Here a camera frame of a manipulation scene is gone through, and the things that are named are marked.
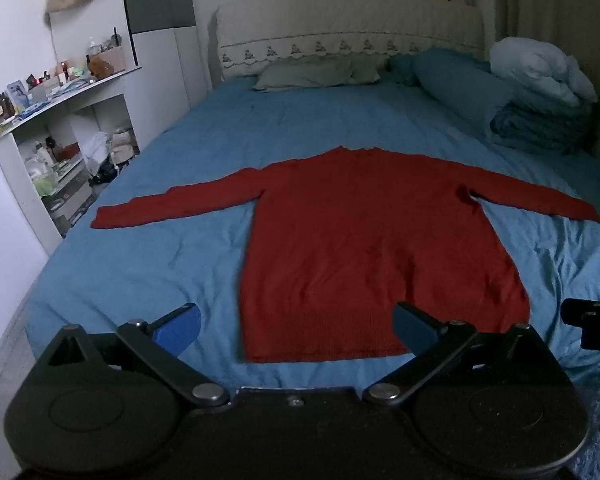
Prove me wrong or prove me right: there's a cardboard box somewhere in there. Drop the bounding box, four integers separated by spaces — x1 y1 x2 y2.
100 45 126 74

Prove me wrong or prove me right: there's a white shelf unit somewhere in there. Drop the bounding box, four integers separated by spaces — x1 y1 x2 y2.
0 64 144 256

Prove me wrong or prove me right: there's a large green pillow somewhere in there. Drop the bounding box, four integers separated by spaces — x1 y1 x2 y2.
252 56 355 92

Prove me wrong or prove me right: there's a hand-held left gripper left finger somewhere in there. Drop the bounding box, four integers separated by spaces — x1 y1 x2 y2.
38 302 231 409

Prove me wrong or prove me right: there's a brown plush toy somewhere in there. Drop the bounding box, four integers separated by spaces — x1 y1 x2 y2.
87 55 115 80

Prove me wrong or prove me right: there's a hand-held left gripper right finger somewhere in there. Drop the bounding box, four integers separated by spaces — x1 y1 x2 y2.
362 301 557 407

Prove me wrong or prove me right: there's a white quilt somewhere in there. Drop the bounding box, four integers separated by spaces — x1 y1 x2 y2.
489 37 599 107

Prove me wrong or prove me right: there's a folded teal blanket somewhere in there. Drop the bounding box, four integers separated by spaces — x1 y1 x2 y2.
489 94 597 155

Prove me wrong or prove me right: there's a small green pillow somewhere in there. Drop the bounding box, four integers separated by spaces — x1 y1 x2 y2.
349 53 392 84

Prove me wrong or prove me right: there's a cream embroidered headboard cover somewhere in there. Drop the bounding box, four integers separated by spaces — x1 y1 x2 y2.
215 0 486 81

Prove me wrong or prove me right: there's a white and grey wardrobe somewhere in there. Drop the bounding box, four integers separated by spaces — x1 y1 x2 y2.
120 0 216 111

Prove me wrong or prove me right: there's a beige curtain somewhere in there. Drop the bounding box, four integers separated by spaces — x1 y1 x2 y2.
495 0 600 86

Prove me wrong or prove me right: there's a red knit sweater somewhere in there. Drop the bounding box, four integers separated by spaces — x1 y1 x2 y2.
90 146 600 364

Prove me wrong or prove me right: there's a bed with blue sheet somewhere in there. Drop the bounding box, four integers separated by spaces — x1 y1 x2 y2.
25 72 600 397

